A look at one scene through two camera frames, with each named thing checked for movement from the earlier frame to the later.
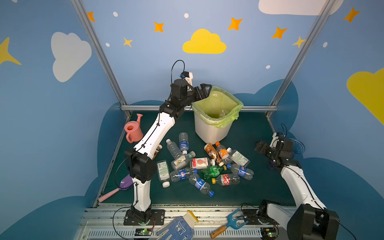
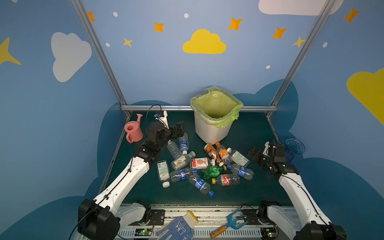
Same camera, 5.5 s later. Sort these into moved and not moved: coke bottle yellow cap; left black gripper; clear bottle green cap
Moved: left black gripper
Not moved: clear bottle green cap; coke bottle yellow cap
